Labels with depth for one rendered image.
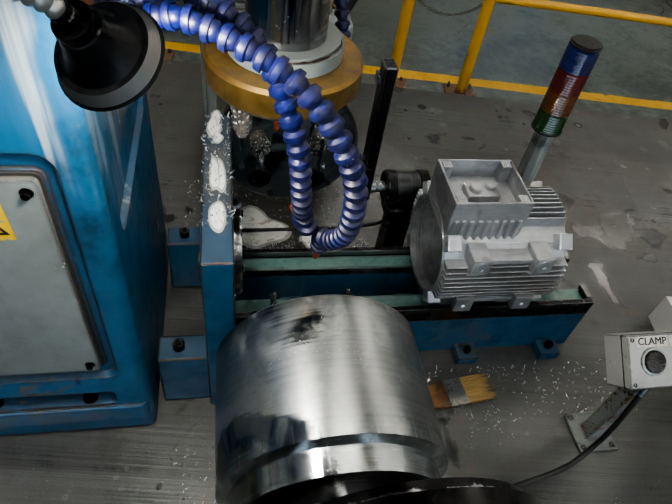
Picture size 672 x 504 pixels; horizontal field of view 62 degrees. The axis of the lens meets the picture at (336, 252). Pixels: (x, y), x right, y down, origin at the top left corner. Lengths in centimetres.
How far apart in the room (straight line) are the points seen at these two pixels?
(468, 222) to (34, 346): 59
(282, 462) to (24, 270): 32
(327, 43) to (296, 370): 35
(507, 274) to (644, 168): 91
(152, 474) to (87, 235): 43
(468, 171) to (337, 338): 41
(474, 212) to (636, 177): 91
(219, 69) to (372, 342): 33
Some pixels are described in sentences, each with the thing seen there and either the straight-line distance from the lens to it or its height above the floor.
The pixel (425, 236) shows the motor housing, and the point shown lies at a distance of 100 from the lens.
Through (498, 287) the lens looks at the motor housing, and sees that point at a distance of 91.
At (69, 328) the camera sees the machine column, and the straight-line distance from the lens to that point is 73.
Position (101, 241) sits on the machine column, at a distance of 61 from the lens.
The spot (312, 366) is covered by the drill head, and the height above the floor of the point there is 116.
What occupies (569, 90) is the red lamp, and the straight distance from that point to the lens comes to 119.
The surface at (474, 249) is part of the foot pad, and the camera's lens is 85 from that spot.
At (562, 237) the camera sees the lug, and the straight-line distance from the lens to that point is 91.
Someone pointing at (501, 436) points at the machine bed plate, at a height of 80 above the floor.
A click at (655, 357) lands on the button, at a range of 85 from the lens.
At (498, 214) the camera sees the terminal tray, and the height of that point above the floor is 112.
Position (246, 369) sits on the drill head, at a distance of 61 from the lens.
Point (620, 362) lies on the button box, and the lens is 85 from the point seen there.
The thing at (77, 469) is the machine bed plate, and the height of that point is 80.
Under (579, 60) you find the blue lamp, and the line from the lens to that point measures 116.
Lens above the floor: 165
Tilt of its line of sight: 47 degrees down
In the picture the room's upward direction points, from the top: 10 degrees clockwise
